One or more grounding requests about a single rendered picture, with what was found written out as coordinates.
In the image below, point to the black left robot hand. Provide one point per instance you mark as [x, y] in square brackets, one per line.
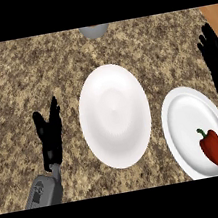
[51, 134]

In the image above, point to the small white plate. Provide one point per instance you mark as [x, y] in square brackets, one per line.
[188, 127]

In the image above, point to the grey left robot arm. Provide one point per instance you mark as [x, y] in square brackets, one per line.
[45, 189]

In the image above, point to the red bell pepper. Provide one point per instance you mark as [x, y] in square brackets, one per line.
[212, 147]

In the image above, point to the large white plate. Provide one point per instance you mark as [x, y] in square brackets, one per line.
[115, 116]

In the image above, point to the grey rounded object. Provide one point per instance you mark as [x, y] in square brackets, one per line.
[93, 31]

